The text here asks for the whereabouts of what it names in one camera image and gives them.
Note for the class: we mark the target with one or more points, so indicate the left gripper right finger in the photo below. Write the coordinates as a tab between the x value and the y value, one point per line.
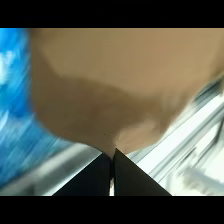
133	180

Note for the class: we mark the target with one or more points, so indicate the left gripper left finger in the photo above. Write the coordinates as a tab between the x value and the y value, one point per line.
91	180

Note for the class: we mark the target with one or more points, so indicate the brown garment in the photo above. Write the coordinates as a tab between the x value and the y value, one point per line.
116	83

